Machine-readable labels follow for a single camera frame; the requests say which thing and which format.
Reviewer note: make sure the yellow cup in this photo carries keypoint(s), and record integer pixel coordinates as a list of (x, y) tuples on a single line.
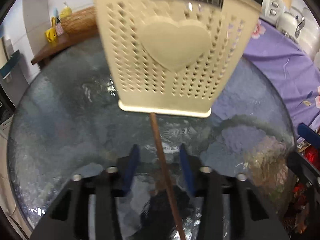
[(50, 34)]

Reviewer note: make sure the brown wooden chopstick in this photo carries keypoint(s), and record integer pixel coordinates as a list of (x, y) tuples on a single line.
[(163, 160)]

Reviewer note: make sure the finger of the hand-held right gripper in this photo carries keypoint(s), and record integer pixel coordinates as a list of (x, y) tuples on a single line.
[(308, 134), (302, 163)]

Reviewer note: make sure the stack of toilet paper rolls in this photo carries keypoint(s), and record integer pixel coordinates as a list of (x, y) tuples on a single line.
[(310, 37)]

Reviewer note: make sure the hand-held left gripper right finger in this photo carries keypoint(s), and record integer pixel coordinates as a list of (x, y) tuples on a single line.
[(187, 170)]

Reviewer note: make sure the white microwave oven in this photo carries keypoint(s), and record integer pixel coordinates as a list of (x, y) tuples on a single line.
[(272, 6)]

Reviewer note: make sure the dark wooden washstand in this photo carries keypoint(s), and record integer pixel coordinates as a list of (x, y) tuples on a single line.
[(62, 45)]

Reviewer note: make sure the purple floral cloth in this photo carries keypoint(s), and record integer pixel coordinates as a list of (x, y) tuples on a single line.
[(280, 62)]

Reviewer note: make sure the cream plastic utensil basket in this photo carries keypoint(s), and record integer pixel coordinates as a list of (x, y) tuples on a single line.
[(175, 42)]

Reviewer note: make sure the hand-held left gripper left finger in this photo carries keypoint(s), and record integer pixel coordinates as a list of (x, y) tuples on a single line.
[(131, 170)]

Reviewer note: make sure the teal cup holder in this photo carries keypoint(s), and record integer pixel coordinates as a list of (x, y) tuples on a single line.
[(11, 62)]

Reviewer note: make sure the woven pattern wash basin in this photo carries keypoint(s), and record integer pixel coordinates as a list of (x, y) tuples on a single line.
[(80, 21)]

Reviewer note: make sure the white electric kettle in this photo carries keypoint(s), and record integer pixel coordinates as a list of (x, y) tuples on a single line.
[(288, 26)]

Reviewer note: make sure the yellow soap pump bottle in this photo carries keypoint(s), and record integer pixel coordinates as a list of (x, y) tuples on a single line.
[(66, 11)]

